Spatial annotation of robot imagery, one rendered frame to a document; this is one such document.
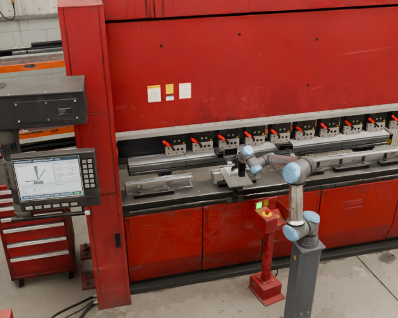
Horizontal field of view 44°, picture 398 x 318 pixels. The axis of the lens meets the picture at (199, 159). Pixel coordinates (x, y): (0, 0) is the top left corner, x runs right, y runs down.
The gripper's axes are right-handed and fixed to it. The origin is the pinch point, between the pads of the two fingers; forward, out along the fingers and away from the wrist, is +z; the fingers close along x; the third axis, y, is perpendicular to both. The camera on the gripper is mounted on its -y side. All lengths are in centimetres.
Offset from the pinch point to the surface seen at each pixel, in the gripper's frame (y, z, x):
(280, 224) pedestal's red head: -42, 9, -27
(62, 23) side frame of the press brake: 69, -92, 109
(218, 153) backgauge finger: 24.7, 23.1, 2.2
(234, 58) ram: 60, -56, 1
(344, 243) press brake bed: -57, 70, -105
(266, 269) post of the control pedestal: -68, 47, -21
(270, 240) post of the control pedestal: -50, 25, -21
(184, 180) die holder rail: 4.4, 17.0, 35.7
